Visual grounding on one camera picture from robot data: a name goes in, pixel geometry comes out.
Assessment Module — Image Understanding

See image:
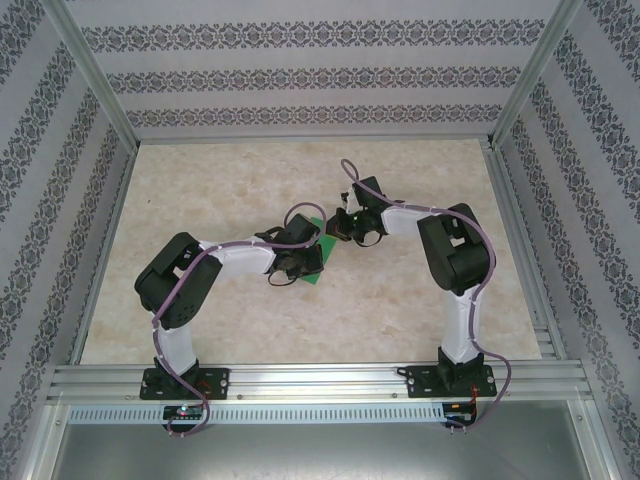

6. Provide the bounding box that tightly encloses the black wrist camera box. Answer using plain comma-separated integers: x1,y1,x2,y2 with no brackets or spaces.
283,213,324,247
341,175,385,214

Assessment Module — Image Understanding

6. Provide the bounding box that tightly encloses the aluminium frame post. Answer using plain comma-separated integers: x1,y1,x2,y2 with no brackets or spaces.
47,0,141,151
487,0,586,151

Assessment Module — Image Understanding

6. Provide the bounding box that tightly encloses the aluminium table edge rail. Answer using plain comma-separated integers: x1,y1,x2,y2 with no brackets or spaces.
482,139,571,364

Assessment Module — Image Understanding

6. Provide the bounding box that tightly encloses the thin aluminium cross rail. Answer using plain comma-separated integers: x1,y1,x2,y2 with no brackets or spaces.
132,130,496,147

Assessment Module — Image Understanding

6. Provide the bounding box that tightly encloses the slotted grey cable duct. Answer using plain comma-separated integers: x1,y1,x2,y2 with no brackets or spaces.
67,402,451,426

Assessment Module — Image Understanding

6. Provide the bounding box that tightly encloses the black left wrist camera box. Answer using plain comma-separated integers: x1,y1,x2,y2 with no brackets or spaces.
283,213,324,247

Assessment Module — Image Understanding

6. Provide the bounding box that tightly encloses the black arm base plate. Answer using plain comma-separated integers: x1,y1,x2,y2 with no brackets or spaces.
407,364,498,400
141,367,231,402

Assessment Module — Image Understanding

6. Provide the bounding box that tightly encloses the grey metal sheet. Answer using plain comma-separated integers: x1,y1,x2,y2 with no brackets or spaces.
42,399,601,480

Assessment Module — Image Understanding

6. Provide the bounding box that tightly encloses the wide aluminium mounting rail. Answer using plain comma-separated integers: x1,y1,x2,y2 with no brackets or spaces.
47,360,596,405

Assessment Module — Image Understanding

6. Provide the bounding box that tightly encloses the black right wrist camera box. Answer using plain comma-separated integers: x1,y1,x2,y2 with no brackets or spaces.
341,175,385,214

